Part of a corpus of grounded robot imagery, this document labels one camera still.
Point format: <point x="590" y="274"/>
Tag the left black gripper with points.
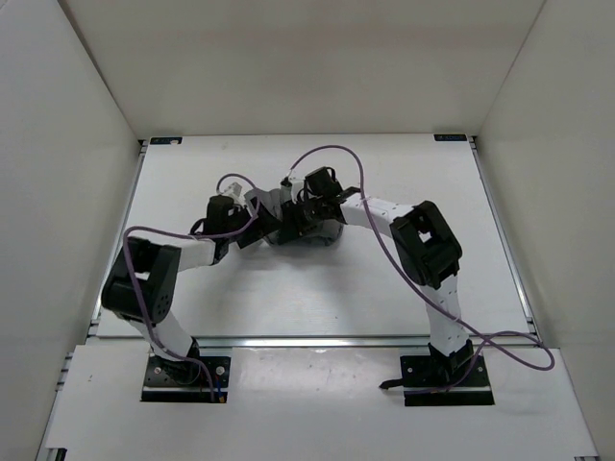
<point x="266" y="224"/>

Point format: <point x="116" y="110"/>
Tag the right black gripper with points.
<point x="291" y="211"/>

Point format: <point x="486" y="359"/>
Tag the grey pleated skirt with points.
<point x="281" y="219"/>

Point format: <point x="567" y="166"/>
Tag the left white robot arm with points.
<point x="140" y="287"/>

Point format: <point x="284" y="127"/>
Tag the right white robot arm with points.
<point x="427" y="251"/>

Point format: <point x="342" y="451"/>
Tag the left blue corner label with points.
<point x="166" y="140"/>

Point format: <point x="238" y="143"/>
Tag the blue corner label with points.
<point x="166" y="140"/>
<point x="450" y="137"/>

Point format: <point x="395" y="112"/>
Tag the right blue corner label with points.
<point x="450" y="137"/>

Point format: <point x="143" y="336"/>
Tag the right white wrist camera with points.
<point x="291" y="189"/>

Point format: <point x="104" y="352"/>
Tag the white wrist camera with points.
<point x="233" y="191"/>
<point x="291" y="189"/>

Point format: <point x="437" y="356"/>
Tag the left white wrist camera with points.
<point x="233" y="191"/>

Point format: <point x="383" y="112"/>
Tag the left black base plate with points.
<point x="170" y="382"/>

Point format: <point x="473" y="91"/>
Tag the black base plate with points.
<point x="424" y="383"/>
<point x="170" y="382"/>

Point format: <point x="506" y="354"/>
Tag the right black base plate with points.
<point x="424" y="383"/>

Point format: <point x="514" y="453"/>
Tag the aluminium front table rail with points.
<point x="314" y="342"/>

